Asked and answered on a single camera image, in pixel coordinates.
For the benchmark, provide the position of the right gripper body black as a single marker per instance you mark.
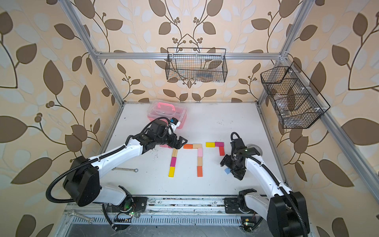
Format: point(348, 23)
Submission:
point(237, 169)

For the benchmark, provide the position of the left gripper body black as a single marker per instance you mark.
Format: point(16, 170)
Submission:
point(170, 141)

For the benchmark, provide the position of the light pink block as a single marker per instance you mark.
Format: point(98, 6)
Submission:
point(165, 146)
point(200, 152)

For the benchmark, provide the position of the wooden block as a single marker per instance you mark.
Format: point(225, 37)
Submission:
point(199, 161)
point(174, 153)
point(197, 146)

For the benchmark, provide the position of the orange block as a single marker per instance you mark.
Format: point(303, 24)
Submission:
point(188, 146)

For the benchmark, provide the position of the magenta block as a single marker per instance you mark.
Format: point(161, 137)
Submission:
point(173, 161)
point(219, 144)

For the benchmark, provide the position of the red block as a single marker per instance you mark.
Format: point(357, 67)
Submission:
point(222, 151)

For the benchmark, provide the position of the yellow block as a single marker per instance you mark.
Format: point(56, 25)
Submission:
point(210, 144)
point(171, 171)

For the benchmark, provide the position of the pink plastic toolbox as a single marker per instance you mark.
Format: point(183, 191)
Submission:
point(169, 110)

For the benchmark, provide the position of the red-orange block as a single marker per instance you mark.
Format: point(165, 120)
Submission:
point(199, 171)

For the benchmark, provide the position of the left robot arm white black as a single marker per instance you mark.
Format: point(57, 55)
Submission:
point(82, 180)

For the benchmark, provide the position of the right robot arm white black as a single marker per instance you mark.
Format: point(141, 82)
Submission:
point(284, 211)

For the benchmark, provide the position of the white tape roll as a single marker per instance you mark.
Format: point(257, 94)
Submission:
point(256, 147)

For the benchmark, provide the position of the small silver wrench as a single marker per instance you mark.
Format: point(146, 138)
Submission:
point(126, 169)

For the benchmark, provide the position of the large silver wrench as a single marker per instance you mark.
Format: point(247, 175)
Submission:
point(78, 215)

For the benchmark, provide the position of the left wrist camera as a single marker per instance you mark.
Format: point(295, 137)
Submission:
point(162, 127)

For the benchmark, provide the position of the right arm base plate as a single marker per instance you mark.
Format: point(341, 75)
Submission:
point(232, 206)

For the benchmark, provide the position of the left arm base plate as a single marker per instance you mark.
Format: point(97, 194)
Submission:
point(135, 204)

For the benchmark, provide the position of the back wire basket black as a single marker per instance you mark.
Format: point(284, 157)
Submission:
point(208, 65)

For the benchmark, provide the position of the wire basket black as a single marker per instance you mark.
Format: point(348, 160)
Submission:
point(297, 101)
point(208, 65)

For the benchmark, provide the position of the right wire basket black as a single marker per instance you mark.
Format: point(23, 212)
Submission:
point(297, 101)

